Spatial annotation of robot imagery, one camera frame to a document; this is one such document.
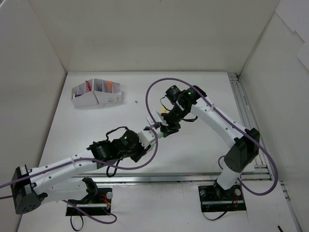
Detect red ballpoint pen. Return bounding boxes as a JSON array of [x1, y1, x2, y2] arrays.
[[85, 81, 92, 92]]

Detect green highlighter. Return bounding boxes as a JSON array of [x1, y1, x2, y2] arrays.
[[157, 132, 164, 139]]

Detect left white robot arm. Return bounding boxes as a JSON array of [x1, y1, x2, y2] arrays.
[[10, 130, 158, 215]]

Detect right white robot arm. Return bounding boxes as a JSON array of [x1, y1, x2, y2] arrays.
[[160, 85, 260, 199]]

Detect white desk organizer container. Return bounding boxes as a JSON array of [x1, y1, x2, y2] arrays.
[[70, 78, 123, 107]]

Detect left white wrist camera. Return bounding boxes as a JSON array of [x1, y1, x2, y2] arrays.
[[138, 128, 155, 148]]

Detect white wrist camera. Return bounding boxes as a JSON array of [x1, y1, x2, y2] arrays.
[[138, 128, 155, 148], [146, 111, 167, 129]]

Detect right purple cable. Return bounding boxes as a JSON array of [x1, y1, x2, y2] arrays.
[[145, 77, 280, 196]]

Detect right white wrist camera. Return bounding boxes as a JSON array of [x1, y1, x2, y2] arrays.
[[146, 111, 167, 129]]

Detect aluminium table rail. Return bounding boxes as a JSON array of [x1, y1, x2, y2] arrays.
[[73, 173, 218, 185]]

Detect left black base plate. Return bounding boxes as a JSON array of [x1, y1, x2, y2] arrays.
[[69, 187, 113, 216]]

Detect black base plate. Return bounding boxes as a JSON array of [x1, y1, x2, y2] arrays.
[[69, 187, 113, 216], [198, 185, 247, 213]]

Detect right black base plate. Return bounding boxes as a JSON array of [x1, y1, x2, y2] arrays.
[[198, 185, 247, 213]]

